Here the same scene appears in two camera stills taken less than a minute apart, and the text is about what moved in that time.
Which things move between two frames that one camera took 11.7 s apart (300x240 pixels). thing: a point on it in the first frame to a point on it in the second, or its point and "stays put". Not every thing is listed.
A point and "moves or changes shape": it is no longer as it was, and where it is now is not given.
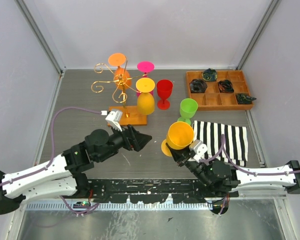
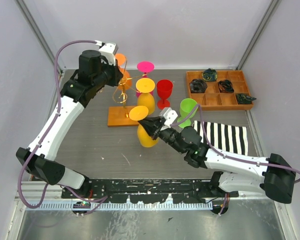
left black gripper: (140, 139) to (117, 75)
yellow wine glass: (145, 102) stays put
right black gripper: (182, 155) to (153, 125)
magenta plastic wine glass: (145, 67) stays put
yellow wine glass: (180, 135) moves or changes shape
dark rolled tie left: (198, 85) stays put
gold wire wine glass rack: (131, 116) stays put
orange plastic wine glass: (123, 80) stays put
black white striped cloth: (236, 141) stays put
